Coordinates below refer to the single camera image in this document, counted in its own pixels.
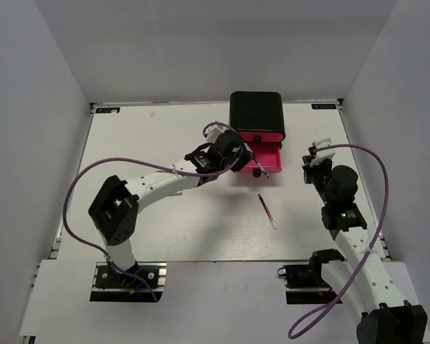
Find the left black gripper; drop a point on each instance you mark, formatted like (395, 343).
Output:
(246, 157)

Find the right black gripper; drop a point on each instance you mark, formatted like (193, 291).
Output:
(309, 170)

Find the pink drawer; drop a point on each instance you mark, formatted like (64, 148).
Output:
(268, 155)
(262, 136)

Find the purple pen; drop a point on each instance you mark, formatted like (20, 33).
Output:
(261, 167)

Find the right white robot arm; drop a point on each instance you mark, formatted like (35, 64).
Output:
(381, 312)

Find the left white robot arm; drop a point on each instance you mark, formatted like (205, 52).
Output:
(116, 207)

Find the black drawer cabinet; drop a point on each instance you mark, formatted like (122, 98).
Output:
(256, 111)

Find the red pen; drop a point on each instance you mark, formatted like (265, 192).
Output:
(268, 213)

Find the right blue label sticker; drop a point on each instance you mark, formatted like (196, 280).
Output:
(323, 106)

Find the blue label sticker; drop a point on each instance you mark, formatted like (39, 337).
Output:
(107, 110)
(323, 106)

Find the left blue label sticker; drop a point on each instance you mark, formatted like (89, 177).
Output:
(107, 110)

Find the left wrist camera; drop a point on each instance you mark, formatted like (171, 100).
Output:
(212, 132)

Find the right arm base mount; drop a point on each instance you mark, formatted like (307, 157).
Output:
(304, 283)

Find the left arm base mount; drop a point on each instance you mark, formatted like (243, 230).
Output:
(110, 286)

